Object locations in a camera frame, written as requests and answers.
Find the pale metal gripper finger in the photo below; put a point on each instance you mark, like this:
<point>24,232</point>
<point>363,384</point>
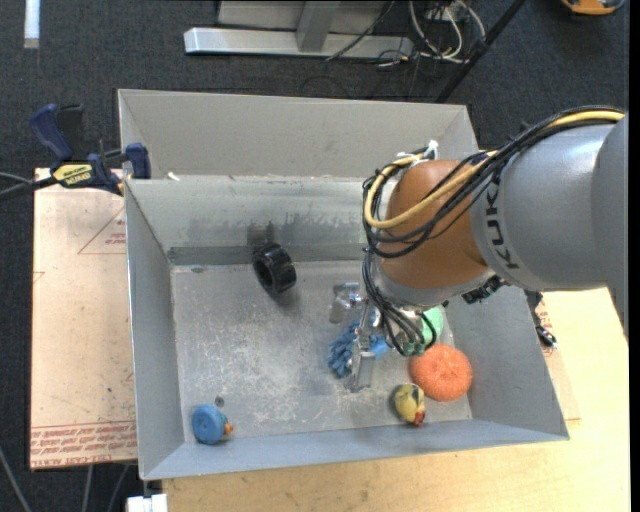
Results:
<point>344,300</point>
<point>363,371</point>

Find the blue spiky toy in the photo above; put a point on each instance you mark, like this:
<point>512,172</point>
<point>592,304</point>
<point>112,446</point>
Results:
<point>341,353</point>

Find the yellow toy bird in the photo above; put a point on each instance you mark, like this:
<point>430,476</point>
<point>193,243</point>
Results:
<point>407,403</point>

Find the light green round object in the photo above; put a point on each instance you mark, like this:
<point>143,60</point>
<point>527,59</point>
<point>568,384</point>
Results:
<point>434,321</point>

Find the orange round scrub sponge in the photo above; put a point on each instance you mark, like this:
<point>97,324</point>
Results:
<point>442,372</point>

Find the grey metal bin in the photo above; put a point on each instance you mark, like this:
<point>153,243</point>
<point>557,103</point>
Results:
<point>260,350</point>

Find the blue round toy orange tip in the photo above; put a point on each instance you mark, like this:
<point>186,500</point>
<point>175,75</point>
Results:
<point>208,424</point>

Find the brown cardboard board red print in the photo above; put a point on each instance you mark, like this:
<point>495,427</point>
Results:
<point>80,320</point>

